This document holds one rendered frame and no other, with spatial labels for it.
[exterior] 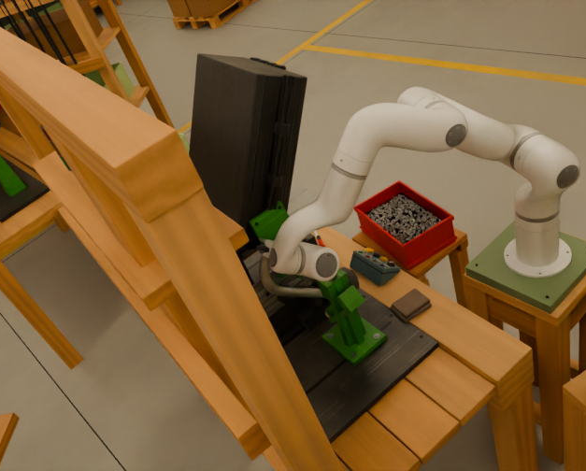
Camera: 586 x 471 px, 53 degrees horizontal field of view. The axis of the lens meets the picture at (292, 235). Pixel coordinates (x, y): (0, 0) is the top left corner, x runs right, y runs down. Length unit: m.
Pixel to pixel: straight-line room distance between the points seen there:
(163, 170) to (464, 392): 1.11
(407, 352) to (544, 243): 0.51
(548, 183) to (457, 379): 0.56
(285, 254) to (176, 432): 1.75
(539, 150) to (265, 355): 0.95
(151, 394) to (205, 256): 2.42
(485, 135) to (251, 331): 0.81
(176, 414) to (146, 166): 2.41
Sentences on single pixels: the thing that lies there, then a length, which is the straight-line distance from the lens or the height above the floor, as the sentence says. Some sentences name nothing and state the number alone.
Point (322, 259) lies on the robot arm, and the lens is 1.41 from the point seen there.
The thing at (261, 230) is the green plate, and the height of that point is 1.23.
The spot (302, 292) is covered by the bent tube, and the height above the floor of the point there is 1.02.
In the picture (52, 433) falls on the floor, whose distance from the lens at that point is 3.43.
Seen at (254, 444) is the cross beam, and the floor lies 1.23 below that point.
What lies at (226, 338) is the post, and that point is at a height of 1.60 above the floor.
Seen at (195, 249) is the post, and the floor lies 1.77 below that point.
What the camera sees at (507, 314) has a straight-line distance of 1.97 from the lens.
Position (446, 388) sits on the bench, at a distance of 1.64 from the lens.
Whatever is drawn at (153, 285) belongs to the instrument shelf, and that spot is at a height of 1.54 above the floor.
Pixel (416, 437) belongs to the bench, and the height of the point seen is 0.88.
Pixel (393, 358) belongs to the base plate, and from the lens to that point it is 1.69.
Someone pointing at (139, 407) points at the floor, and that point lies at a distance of 3.20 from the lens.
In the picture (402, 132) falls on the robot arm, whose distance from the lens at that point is 1.34.
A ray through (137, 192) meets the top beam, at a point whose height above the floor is 1.90.
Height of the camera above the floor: 2.24
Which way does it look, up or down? 38 degrees down
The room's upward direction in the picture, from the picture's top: 22 degrees counter-clockwise
